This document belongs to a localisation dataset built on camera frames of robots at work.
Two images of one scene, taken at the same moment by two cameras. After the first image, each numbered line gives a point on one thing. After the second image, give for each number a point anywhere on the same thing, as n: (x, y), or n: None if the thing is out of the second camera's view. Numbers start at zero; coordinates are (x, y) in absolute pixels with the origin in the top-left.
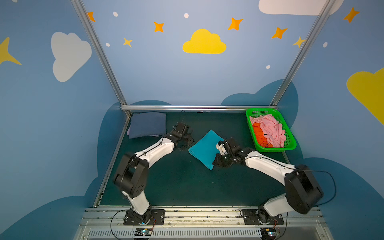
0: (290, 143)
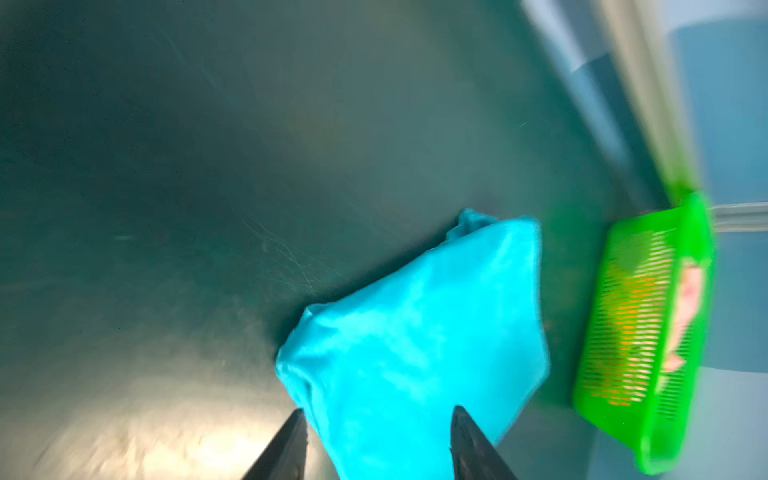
0: (659, 434)
